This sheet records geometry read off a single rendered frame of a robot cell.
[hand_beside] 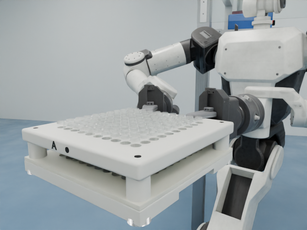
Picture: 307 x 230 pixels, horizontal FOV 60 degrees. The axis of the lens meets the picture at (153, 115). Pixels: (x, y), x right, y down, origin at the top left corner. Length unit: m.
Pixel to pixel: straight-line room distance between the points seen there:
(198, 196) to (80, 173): 1.17
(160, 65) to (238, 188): 0.52
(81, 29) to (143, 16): 1.23
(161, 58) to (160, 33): 3.88
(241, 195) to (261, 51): 0.47
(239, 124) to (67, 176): 0.35
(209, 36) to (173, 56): 0.15
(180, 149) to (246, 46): 0.62
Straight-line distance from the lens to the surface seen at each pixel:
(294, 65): 0.89
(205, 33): 1.05
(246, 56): 0.90
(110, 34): 5.16
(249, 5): 0.98
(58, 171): 0.39
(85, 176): 0.37
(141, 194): 0.29
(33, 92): 6.07
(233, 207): 0.97
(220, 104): 0.51
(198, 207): 1.53
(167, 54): 1.01
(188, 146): 0.34
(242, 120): 0.57
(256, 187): 0.92
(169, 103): 0.67
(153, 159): 0.29
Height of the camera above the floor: 1.16
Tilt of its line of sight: 11 degrees down
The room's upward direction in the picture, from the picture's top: straight up
